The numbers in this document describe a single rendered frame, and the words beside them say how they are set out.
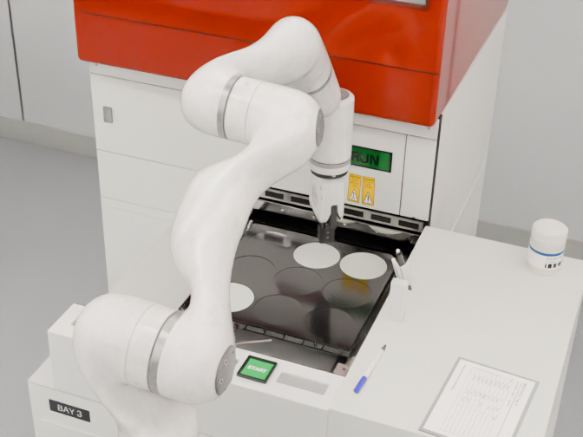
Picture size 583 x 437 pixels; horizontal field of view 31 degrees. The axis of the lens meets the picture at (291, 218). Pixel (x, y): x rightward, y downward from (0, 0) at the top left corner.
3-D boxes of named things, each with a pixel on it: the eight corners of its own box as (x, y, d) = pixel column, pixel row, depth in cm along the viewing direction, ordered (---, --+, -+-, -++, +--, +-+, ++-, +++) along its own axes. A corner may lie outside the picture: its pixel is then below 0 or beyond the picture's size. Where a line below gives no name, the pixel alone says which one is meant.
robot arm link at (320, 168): (303, 145, 208) (303, 158, 210) (314, 166, 201) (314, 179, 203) (343, 141, 210) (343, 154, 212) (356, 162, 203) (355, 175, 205)
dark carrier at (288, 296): (254, 225, 237) (254, 222, 237) (400, 258, 227) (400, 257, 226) (186, 309, 210) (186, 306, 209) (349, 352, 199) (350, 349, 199)
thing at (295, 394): (79, 359, 207) (72, 302, 200) (342, 435, 191) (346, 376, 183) (53, 388, 200) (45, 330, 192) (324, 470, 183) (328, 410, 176)
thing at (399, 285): (393, 302, 201) (398, 244, 194) (413, 306, 200) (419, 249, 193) (383, 319, 196) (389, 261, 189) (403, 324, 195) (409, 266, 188)
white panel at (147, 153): (106, 199, 259) (94, 48, 238) (424, 274, 235) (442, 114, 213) (99, 205, 256) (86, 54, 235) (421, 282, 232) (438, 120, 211)
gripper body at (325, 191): (304, 153, 210) (303, 200, 216) (317, 178, 202) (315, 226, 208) (340, 149, 212) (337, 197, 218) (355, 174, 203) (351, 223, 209)
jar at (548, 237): (528, 253, 217) (535, 215, 212) (563, 261, 215) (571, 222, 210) (522, 271, 211) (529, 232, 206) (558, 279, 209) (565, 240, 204)
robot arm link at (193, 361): (123, 389, 151) (225, 423, 147) (95, 367, 140) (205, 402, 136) (244, 97, 168) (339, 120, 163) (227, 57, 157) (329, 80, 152)
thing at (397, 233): (237, 226, 245) (237, 191, 240) (418, 268, 232) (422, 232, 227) (234, 230, 243) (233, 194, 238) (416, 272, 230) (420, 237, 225)
